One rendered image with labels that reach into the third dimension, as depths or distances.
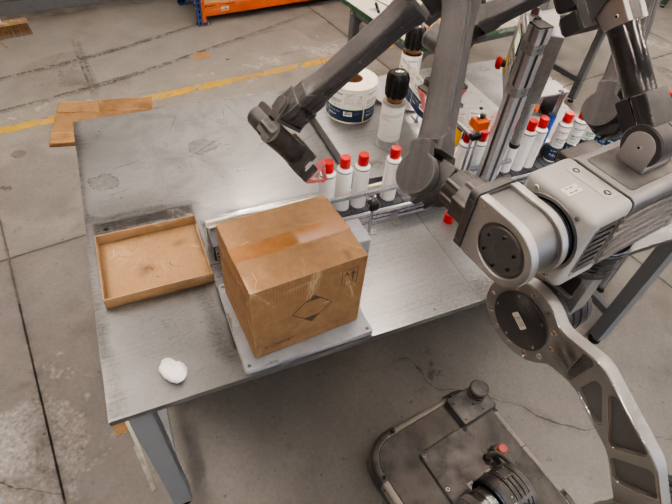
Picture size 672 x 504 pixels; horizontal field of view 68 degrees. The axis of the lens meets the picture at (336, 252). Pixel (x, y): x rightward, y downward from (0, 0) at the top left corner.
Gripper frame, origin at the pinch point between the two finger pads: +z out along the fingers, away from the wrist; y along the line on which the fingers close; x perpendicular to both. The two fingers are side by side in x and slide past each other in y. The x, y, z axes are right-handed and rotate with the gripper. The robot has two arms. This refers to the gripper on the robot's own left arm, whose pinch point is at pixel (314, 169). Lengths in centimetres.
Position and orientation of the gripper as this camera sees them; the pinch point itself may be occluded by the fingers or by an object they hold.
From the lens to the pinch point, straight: 132.2
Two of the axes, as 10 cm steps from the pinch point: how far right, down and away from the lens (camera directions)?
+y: -5.3, -6.3, 5.6
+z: 4.9, 3.1, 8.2
